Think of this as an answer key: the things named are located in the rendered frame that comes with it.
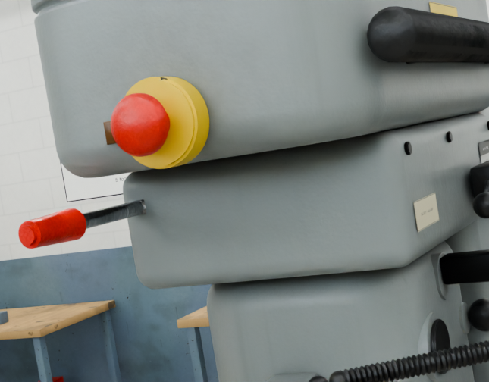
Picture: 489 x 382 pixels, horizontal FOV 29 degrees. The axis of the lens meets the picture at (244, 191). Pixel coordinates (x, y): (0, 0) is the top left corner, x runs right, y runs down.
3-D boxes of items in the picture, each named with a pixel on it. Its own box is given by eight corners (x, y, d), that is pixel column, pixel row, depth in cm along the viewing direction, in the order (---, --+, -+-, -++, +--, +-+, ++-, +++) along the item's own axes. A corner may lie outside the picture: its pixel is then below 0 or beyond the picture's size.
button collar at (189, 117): (202, 162, 60) (187, 69, 60) (125, 174, 63) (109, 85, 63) (217, 159, 62) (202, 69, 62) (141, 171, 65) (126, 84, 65)
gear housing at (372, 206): (418, 270, 67) (396, 129, 66) (131, 294, 78) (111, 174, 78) (509, 206, 97) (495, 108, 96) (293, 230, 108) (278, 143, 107)
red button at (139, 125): (162, 153, 58) (152, 88, 58) (109, 161, 60) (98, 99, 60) (189, 148, 61) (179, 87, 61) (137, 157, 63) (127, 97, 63)
